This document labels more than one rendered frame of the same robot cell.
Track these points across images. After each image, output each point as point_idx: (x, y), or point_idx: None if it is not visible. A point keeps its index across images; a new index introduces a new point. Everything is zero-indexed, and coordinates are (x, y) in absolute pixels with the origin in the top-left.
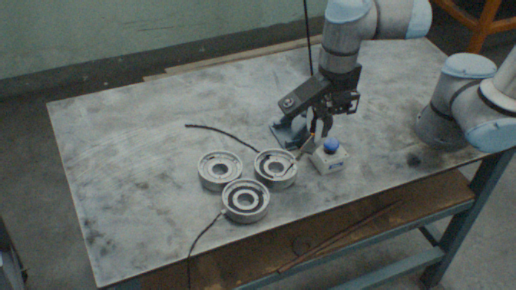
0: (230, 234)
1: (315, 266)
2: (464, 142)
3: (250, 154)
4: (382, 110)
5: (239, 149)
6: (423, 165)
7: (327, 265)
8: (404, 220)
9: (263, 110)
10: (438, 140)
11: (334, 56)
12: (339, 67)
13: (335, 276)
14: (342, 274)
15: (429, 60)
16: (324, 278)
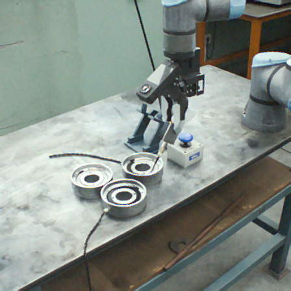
0: (118, 228)
1: (183, 282)
2: (284, 122)
3: (115, 165)
4: (214, 116)
5: (103, 164)
6: (261, 144)
7: (193, 279)
8: (254, 205)
9: (115, 133)
10: (265, 124)
11: (178, 36)
12: (183, 45)
13: (202, 286)
14: (207, 282)
15: (233, 82)
16: (194, 290)
